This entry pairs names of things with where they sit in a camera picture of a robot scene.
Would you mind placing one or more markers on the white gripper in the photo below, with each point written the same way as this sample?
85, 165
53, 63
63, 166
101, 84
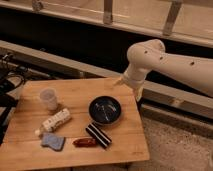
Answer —
134, 78

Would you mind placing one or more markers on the white plastic bottle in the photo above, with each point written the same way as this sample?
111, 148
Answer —
53, 122

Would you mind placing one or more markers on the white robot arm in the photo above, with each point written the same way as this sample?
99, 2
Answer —
147, 56

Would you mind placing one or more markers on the dark ceramic bowl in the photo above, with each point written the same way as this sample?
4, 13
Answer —
105, 110

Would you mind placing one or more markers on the black white striped bar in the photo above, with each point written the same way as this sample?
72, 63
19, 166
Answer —
98, 135

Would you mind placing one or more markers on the clear plastic cup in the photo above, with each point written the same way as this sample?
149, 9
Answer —
49, 99

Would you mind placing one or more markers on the blue sponge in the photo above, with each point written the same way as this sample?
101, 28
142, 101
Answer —
53, 141

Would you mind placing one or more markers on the metal window rail frame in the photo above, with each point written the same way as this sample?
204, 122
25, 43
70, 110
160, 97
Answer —
188, 21

